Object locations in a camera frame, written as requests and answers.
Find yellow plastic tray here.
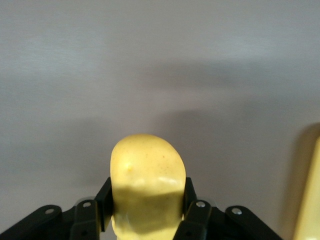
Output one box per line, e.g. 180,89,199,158
292,122,320,240

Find yellow potato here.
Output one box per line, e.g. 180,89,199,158
109,133,187,240

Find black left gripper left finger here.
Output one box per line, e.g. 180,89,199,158
0,176,115,240

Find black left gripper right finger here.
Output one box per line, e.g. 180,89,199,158
174,176,283,240

